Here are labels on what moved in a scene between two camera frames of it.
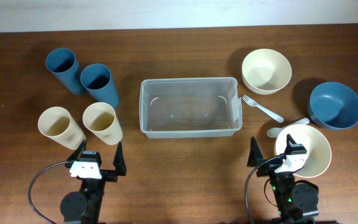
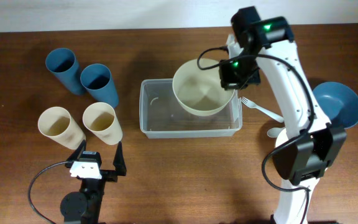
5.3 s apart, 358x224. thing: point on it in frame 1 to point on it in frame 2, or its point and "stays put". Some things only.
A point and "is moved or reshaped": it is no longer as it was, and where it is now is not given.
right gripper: [255, 153] to [228, 82]
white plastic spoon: [275, 132] stays put
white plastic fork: [253, 103] stays put
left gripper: [120, 167] stays put
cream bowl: [265, 71] is moved or reshaped
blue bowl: [333, 105] stays put
